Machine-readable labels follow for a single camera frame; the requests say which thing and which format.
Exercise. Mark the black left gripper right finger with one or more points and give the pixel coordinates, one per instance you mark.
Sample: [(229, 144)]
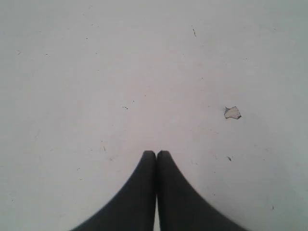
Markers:
[(180, 207)]

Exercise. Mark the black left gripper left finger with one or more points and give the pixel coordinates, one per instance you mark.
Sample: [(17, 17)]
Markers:
[(133, 207)]

